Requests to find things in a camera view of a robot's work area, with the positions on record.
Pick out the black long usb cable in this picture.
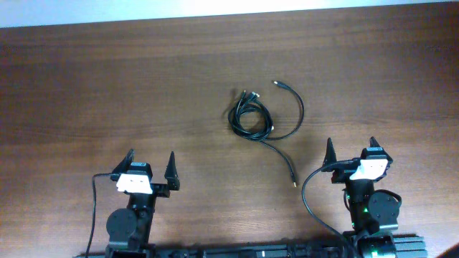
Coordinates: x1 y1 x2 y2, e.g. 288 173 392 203
258 80 306 188

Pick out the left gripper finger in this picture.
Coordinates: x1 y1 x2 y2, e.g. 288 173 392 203
164 151 180 191
112 149 135 174

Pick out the left camera black cable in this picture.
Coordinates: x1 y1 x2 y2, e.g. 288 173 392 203
84 173 113 258

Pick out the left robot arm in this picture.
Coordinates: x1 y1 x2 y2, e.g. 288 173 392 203
105 150 180 257

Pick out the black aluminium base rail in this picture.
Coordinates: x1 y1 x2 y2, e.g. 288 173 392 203
88 236 428 258

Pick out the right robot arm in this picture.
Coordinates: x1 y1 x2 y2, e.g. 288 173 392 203
323 137 402 257

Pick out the camera black cable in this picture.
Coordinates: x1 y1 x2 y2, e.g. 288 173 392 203
84 173 113 258
301 161 356 258

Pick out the right camera black cable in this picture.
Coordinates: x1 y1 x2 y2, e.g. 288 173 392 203
301 161 356 258

